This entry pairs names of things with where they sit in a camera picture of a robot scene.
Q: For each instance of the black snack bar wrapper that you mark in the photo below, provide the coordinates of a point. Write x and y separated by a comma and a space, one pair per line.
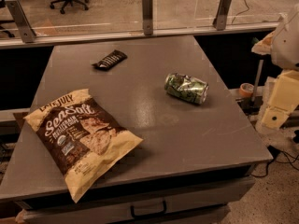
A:
110, 60

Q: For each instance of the grey drawer with black handle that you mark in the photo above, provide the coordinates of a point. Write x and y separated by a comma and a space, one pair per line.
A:
205, 204

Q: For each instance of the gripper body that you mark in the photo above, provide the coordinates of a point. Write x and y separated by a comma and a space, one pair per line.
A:
288, 44

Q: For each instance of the left metal glass bracket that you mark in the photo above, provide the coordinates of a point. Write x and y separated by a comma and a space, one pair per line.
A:
26, 32

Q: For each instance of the sea salt chips bag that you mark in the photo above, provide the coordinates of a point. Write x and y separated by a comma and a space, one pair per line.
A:
83, 139

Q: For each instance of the metal railing ledge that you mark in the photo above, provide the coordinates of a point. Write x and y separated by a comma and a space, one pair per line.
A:
43, 41

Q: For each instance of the crushed green soda can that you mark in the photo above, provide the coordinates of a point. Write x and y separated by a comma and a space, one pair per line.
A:
186, 88

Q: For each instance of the right metal glass bracket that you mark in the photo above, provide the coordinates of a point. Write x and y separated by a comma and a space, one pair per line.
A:
220, 20

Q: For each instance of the metal glass bracket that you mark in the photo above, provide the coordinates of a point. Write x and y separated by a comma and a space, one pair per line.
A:
26, 32
220, 20
147, 15

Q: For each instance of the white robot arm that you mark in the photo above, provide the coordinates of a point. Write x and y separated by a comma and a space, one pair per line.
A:
283, 47

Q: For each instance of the roll of tan tape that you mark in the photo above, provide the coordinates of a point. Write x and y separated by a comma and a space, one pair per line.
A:
246, 90

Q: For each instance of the middle metal glass bracket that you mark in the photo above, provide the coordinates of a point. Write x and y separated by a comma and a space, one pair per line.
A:
147, 15

